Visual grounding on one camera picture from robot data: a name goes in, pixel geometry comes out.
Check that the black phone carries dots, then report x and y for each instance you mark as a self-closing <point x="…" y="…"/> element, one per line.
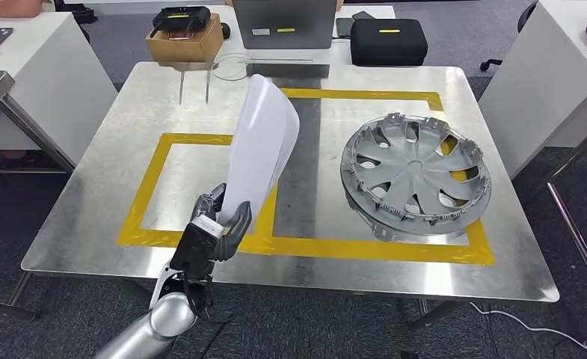
<point x="363" y="15"/>
<point x="344" y="27"/>

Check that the black hard case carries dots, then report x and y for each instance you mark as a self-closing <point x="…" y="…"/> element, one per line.
<point x="387" y="44"/>

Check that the black bag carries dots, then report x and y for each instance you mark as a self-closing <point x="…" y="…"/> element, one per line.
<point x="77" y="12"/>

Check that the black left camera bracket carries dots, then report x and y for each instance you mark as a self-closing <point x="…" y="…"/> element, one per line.
<point x="194" y="248"/>

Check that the black mouse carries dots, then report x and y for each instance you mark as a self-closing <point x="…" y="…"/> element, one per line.
<point x="225" y="30"/>

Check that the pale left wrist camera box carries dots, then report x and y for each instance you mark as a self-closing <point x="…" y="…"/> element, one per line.
<point x="206" y="225"/>

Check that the silver wheel hubcap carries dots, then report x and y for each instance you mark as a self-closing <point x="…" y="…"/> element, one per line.
<point x="417" y="173"/>

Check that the yellow tape bench outline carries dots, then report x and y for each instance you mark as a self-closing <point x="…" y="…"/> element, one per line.
<point x="323" y="248"/>

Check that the person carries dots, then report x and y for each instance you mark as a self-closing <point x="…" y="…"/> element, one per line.
<point x="10" y="7"/>

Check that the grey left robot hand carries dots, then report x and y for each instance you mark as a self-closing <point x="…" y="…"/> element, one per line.
<point x="236" y="233"/>

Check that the black controller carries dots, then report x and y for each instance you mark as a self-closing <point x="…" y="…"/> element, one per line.
<point x="181" y="19"/>

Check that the white moulded part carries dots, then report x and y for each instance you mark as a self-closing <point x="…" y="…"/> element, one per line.
<point x="263" y="148"/>

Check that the cardboard box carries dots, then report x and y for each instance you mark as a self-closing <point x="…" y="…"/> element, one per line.
<point x="184" y="49"/>

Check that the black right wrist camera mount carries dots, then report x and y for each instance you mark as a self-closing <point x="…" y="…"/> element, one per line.
<point x="409" y="355"/>

